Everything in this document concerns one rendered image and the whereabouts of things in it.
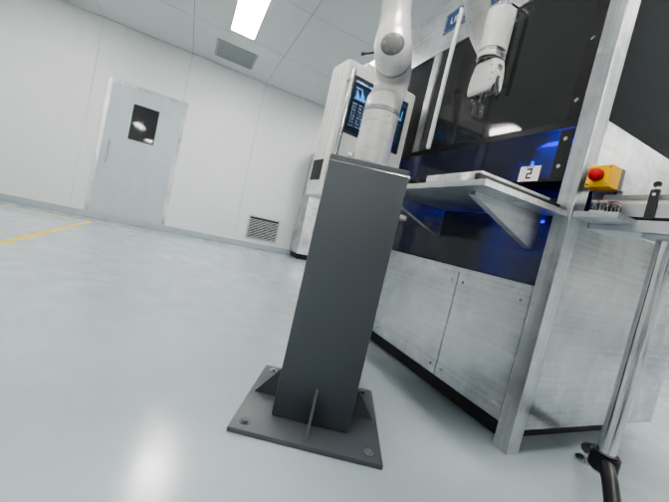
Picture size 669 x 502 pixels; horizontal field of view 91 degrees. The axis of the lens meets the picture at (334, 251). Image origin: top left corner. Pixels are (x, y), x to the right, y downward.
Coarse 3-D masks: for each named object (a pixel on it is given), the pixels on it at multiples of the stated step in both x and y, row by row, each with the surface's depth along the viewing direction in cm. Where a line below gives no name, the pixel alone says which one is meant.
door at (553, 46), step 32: (544, 0) 139; (576, 0) 126; (512, 32) 151; (544, 32) 136; (576, 32) 123; (512, 64) 148; (544, 64) 133; (576, 64) 121; (512, 96) 144; (544, 96) 131; (512, 128) 141
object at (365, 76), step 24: (336, 72) 186; (360, 72) 180; (336, 96) 181; (360, 96) 182; (408, 96) 198; (336, 120) 178; (360, 120) 184; (408, 120) 201; (312, 168) 192; (312, 192) 187
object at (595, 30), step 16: (608, 0) 115; (592, 16) 119; (592, 32) 117; (592, 48) 116; (592, 64) 115; (576, 80) 119; (576, 96) 118; (576, 112) 117; (560, 144) 120; (560, 160) 119; (560, 176) 118
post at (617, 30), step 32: (640, 0) 111; (608, 32) 112; (608, 64) 110; (608, 96) 111; (576, 128) 116; (576, 160) 114; (576, 192) 112; (576, 224) 114; (544, 256) 118; (544, 288) 116; (544, 320) 115; (544, 352) 117; (512, 384) 120; (512, 416) 118; (512, 448) 118
